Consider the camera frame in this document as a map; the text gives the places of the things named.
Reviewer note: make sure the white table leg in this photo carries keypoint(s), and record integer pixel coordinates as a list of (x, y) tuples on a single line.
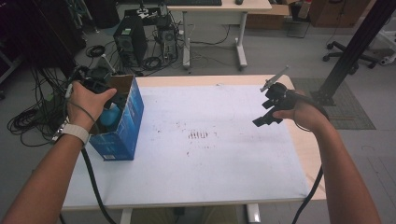
[(252, 214), (126, 216)]

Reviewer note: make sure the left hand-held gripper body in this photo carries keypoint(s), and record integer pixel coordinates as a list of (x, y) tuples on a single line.
[(96, 79)]

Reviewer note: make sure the person's right hand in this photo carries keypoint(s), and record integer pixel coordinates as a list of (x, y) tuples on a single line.
[(306, 115)]

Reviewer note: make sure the brown wooden cabinet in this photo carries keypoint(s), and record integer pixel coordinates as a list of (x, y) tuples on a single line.
[(339, 12)]

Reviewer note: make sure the white office desk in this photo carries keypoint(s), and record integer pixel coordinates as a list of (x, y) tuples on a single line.
[(224, 4)]

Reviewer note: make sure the black computer mouse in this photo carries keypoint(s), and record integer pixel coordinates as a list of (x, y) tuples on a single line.
[(239, 2)]

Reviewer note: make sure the blue cardboard box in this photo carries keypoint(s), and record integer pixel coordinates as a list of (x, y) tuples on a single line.
[(124, 133)]

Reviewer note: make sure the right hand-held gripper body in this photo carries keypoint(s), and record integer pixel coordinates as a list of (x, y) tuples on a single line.
[(280, 96)]

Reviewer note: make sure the black computer tower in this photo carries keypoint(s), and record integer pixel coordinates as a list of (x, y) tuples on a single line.
[(130, 40)]

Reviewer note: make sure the white table mat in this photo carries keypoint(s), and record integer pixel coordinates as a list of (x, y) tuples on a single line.
[(224, 161)]

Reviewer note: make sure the dark curtain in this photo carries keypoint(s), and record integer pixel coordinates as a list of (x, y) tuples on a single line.
[(40, 34)]

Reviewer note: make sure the person's left hand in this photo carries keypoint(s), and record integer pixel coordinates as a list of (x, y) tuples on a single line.
[(87, 104)]

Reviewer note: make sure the black office chair base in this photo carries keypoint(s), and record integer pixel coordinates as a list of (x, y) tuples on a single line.
[(348, 56)]

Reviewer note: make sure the blue plastic bottle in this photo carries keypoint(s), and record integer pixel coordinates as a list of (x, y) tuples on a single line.
[(110, 118)]

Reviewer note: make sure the brown cardboard box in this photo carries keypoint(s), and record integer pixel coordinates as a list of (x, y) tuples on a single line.
[(267, 18)]

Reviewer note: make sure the black keyboard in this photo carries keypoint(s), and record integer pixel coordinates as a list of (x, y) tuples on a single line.
[(193, 2)]

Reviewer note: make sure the black metal post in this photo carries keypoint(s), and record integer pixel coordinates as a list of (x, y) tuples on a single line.
[(358, 43)]

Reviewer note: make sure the grey computer tower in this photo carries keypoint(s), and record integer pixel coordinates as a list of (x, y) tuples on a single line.
[(168, 40)]

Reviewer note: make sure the black device with white parts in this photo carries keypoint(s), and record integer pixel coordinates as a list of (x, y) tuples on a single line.
[(143, 14)]

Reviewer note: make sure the grey floor mat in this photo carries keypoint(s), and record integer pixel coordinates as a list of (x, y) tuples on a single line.
[(351, 115)]

